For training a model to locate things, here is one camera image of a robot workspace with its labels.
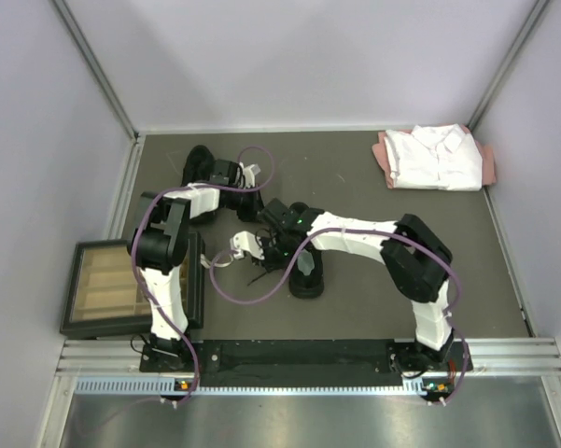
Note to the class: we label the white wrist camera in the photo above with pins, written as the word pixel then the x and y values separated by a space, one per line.
pixel 245 243
pixel 247 177

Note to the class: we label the black base plate strip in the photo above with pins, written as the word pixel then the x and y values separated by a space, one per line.
pixel 319 363

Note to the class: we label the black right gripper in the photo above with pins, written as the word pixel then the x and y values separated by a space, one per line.
pixel 268 262

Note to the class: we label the black framed compartment box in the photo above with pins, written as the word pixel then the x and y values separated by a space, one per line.
pixel 103 299

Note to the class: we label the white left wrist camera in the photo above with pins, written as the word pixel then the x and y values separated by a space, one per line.
pixel 247 177

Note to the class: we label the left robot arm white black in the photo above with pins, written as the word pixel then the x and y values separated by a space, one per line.
pixel 160 242

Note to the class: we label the white ribbon loop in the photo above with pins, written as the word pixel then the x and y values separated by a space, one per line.
pixel 220 260

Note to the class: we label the black shoe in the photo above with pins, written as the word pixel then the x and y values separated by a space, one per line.
pixel 199 165
pixel 306 277

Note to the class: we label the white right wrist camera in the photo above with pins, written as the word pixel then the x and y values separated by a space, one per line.
pixel 245 243

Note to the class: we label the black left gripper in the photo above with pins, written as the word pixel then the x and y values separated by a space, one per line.
pixel 255 206

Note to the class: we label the white folded shirt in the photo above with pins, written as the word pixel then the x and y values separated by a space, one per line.
pixel 431 158

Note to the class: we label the pink folded cloth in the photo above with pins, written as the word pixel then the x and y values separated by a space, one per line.
pixel 487 163

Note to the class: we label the white slotted cable duct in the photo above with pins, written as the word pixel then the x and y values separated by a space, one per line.
pixel 169 386

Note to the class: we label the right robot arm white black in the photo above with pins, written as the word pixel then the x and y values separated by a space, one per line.
pixel 415 258

